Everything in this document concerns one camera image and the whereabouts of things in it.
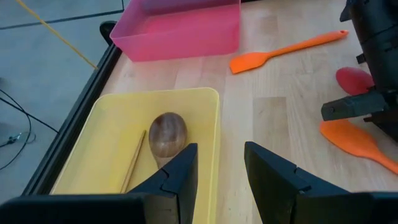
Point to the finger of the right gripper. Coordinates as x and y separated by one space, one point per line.
388 121

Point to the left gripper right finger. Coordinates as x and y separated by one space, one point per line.
280 193

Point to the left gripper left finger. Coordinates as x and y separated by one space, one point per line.
174 193

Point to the orange rounded-head spatula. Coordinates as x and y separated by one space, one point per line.
348 137

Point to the small light wooden spoon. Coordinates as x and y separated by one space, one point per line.
134 160

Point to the red silicone spoon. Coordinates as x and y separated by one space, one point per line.
353 81

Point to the large dark wooden spoon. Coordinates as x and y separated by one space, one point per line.
168 133

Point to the yellow translucent plastic bin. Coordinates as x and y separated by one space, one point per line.
102 124

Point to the orange angled-head spatula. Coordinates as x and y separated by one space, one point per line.
248 62

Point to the pink translucent plastic bin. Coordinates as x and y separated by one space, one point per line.
174 40

